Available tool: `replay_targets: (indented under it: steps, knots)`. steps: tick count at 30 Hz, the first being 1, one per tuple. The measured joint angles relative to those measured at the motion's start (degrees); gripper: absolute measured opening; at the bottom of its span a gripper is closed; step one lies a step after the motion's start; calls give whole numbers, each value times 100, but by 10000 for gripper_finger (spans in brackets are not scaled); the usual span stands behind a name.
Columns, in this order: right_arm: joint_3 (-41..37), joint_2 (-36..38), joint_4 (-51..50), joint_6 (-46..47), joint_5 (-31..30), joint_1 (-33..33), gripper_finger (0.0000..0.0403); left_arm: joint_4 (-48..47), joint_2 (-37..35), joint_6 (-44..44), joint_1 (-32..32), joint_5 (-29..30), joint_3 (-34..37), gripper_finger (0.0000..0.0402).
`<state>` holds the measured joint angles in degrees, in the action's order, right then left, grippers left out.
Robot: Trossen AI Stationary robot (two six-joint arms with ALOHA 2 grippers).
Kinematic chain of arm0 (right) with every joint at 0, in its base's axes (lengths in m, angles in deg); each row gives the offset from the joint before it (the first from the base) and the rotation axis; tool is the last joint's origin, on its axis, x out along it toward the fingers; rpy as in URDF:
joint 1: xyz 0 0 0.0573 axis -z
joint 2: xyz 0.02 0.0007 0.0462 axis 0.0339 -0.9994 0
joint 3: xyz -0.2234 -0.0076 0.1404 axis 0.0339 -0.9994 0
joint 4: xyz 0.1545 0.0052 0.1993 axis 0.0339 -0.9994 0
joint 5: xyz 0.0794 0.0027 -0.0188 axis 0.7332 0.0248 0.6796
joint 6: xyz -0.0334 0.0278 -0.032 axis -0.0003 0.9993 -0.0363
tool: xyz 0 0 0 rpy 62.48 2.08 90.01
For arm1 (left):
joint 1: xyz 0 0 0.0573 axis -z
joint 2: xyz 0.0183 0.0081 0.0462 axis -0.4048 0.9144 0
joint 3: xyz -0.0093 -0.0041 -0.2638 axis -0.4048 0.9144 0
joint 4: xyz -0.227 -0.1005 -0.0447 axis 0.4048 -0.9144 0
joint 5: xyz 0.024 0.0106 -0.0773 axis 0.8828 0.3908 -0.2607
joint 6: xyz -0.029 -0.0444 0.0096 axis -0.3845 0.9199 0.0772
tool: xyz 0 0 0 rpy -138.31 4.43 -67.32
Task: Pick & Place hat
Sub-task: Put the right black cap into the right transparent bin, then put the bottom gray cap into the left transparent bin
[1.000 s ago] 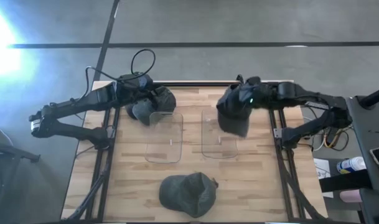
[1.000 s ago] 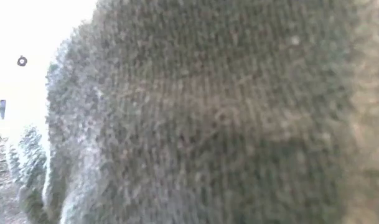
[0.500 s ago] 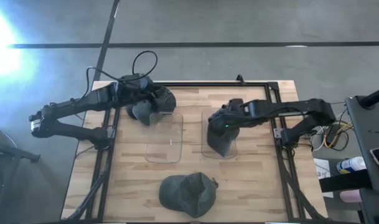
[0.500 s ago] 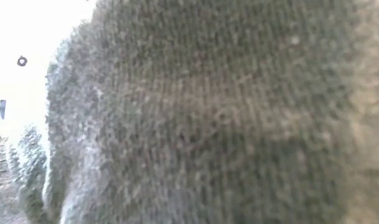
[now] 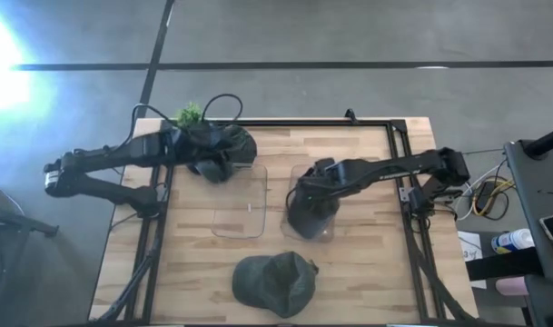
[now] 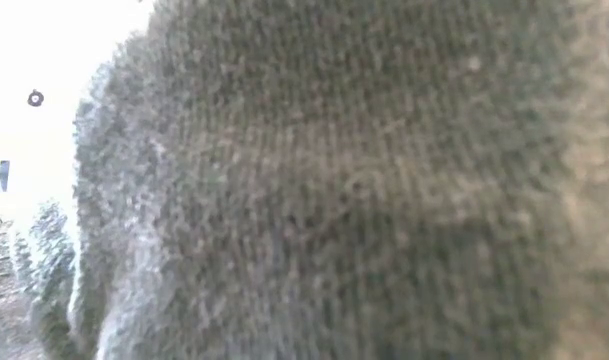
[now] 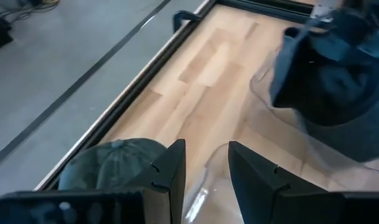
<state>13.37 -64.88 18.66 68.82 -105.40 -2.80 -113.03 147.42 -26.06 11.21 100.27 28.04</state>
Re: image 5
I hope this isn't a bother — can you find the white cable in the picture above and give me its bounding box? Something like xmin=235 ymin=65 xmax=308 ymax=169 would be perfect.
xmin=454 ymin=163 xmax=505 ymax=222

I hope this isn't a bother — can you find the black side cart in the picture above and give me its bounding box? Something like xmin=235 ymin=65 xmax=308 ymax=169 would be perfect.
xmin=504 ymin=138 xmax=553 ymax=327

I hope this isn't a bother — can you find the white paper sheet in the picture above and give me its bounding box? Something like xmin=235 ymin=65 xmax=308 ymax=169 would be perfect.
xmin=457 ymin=230 xmax=488 ymax=291

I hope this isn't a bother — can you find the black flat bar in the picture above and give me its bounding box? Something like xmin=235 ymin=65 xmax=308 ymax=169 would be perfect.
xmin=465 ymin=247 xmax=545 ymax=282

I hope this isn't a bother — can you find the yellow cable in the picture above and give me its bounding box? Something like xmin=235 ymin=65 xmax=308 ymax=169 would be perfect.
xmin=471 ymin=178 xmax=516 ymax=217

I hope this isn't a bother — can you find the small green plant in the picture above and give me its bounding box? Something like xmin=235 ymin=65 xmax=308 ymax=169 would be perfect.
xmin=174 ymin=102 xmax=204 ymax=129

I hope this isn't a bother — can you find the black aluminium table frame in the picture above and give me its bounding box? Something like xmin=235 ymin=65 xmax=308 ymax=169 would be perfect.
xmin=92 ymin=118 xmax=479 ymax=326

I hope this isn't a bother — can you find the black looped cable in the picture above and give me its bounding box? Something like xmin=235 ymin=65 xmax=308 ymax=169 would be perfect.
xmin=202 ymin=93 xmax=244 ymax=124

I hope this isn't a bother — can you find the white spray bottle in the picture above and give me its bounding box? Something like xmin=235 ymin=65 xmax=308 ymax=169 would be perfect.
xmin=490 ymin=228 xmax=536 ymax=255

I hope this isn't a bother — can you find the dark green cap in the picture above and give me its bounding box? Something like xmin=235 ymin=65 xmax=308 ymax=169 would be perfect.
xmin=232 ymin=251 xmax=320 ymax=319
xmin=286 ymin=188 xmax=341 ymax=241
xmin=184 ymin=123 xmax=259 ymax=185

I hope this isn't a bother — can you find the black round pole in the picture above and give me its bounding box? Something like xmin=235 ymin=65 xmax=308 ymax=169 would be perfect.
xmin=524 ymin=123 xmax=553 ymax=160

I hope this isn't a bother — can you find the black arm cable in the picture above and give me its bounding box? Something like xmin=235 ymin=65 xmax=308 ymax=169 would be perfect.
xmin=121 ymin=104 xmax=175 ymax=151

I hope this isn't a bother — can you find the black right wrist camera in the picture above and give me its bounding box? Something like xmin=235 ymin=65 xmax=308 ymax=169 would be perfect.
xmin=311 ymin=157 xmax=339 ymax=181

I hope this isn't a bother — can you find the clear plastic bin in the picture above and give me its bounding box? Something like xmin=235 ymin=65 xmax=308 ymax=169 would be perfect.
xmin=279 ymin=163 xmax=337 ymax=243
xmin=211 ymin=163 xmax=269 ymax=240

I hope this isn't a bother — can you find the pink object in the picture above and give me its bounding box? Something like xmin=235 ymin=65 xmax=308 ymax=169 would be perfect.
xmin=495 ymin=275 xmax=529 ymax=297

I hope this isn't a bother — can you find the black power adapter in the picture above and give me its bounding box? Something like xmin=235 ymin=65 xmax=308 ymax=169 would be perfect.
xmin=475 ymin=181 xmax=498 ymax=211

